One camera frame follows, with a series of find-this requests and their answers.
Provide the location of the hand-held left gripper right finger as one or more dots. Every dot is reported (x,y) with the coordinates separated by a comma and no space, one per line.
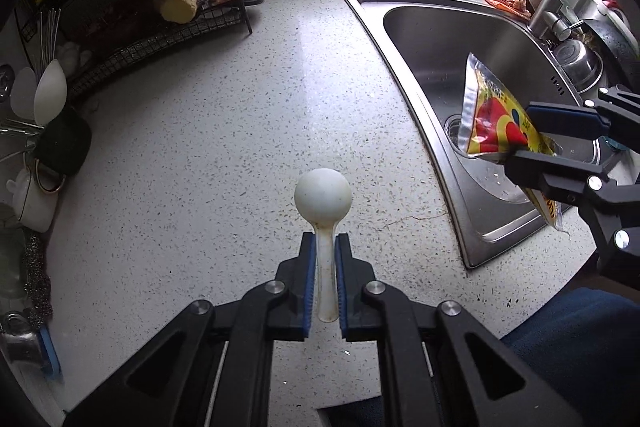
(341,287)

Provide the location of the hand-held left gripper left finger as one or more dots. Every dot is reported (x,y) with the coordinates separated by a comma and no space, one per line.
(310,287)

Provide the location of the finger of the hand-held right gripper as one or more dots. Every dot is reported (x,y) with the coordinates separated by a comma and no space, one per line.
(550,172)
(565,119)

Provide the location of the yellow red sachet packet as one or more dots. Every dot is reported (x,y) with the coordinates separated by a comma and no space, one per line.
(492,117)

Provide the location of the white plastic spoon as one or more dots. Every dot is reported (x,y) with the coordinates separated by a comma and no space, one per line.
(322,197)

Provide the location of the black frying pan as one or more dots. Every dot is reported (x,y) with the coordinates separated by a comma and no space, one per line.
(620,47)

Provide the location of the white rice cooker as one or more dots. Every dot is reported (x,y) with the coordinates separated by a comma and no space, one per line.
(607,9)

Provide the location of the stainless steel sink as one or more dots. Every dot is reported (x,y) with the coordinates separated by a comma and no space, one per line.
(450,42)

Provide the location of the person's blue trousers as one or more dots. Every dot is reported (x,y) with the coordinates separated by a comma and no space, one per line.
(575,357)

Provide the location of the blue sponge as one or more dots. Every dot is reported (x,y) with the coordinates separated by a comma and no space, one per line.
(50,352)

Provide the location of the steel wool scrubber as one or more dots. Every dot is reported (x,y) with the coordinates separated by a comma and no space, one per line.
(37,277)

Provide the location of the dark green utensil mug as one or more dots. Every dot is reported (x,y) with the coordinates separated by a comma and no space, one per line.
(65,147)

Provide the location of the white ceramic mug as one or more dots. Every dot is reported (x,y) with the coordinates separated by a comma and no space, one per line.
(32,202)

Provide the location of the white rice paddle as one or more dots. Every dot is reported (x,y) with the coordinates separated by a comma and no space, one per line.
(50,94)
(22,94)

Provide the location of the garlic bulbs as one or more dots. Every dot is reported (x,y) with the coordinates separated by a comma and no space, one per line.
(72,57)

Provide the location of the bundle of steel chopsticks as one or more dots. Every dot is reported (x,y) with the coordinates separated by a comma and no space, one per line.
(50,34)

